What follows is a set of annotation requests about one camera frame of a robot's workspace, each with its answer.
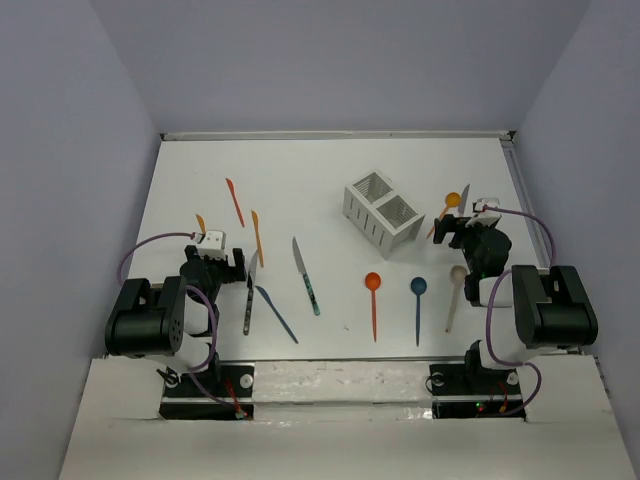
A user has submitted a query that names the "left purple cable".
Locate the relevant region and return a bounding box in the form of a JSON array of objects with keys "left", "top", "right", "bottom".
[{"left": 119, "top": 230, "right": 246, "bottom": 419}]

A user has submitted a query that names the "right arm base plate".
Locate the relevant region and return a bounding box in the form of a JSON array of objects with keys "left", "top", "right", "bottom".
[{"left": 425, "top": 363, "right": 525, "bottom": 419}]

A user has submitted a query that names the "aluminium table frame rail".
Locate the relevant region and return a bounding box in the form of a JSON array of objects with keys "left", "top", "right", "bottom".
[{"left": 160, "top": 130, "right": 511, "bottom": 141}]

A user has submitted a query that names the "purple cable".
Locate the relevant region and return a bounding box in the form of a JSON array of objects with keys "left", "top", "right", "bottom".
[
  {"left": 119, "top": 230, "right": 246, "bottom": 419},
  {"left": 485, "top": 207, "right": 556, "bottom": 416}
]

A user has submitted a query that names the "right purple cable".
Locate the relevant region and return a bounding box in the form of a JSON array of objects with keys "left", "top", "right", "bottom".
[{"left": 485, "top": 207, "right": 556, "bottom": 416}]

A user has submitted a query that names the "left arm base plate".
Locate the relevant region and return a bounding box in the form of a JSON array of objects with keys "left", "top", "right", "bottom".
[{"left": 157, "top": 362, "right": 255, "bottom": 421}]

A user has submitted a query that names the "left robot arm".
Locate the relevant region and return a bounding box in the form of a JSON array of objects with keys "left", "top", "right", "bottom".
[{"left": 104, "top": 245, "right": 247, "bottom": 395}]

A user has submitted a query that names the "red-orange plastic spoon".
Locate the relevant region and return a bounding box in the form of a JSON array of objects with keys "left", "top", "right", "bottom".
[{"left": 364, "top": 272, "right": 381, "bottom": 341}]

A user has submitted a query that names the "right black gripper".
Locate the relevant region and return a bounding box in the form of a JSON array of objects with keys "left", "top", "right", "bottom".
[{"left": 433, "top": 213, "right": 490, "bottom": 274}]

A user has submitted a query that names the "beige plastic spoon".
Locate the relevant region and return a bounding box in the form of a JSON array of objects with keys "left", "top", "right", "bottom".
[{"left": 445, "top": 265, "right": 467, "bottom": 333}]

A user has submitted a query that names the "steel knife pink handle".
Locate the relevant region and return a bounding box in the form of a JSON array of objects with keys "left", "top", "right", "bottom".
[{"left": 457, "top": 184, "right": 470, "bottom": 217}]

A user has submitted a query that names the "red-orange plastic knife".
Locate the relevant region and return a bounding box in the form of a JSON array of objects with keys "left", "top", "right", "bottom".
[{"left": 225, "top": 177, "right": 245, "bottom": 228}]

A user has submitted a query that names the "steel knife grey handle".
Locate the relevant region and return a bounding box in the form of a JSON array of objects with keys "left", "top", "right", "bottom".
[{"left": 243, "top": 251, "right": 259, "bottom": 336}]

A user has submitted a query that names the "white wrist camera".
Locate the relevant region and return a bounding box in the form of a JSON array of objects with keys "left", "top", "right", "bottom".
[
  {"left": 196, "top": 230, "right": 226, "bottom": 260},
  {"left": 467, "top": 198, "right": 501, "bottom": 227}
]

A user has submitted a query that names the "white two-compartment utensil holder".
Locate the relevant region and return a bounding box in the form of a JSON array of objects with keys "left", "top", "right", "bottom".
[{"left": 342, "top": 170, "right": 425, "bottom": 259}]

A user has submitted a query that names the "yellow-orange plastic spoon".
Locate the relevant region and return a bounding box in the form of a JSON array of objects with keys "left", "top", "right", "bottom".
[{"left": 438, "top": 192, "right": 461, "bottom": 220}]

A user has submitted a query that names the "blue plastic knife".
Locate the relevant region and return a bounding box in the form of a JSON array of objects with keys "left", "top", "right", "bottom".
[{"left": 255, "top": 285, "right": 299, "bottom": 344}]

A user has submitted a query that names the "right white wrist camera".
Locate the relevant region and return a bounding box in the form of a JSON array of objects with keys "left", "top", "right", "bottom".
[{"left": 467, "top": 198, "right": 501, "bottom": 227}]

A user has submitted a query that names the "blue plastic spoon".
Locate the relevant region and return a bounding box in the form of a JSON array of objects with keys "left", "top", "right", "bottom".
[{"left": 410, "top": 277, "right": 427, "bottom": 346}]

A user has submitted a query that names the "steel knife teal handle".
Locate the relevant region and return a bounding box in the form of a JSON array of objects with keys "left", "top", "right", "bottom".
[{"left": 292, "top": 237, "right": 321, "bottom": 316}]

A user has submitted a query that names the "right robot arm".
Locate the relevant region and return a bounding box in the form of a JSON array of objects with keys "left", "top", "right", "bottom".
[{"left": 430, "top": 211, "right": 598, "bottom": 395}]

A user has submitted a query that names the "orange plastic knife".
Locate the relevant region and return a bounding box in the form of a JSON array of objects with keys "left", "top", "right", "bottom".
[
  {"left": 251, "top": 210, "right": 264, "bottom": 268},
  {"left": 195, "top": 214, "right": 207, "bottom": 235}
]

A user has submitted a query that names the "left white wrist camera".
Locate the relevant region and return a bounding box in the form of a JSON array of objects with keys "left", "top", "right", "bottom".
[{"left": 196, "top": 230, "right": 226, "bottom": 260}]

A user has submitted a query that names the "white foam front block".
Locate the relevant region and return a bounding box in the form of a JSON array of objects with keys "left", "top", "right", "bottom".
[{"left": 252, "top": 361, "right": 431, "bottom": 404}]

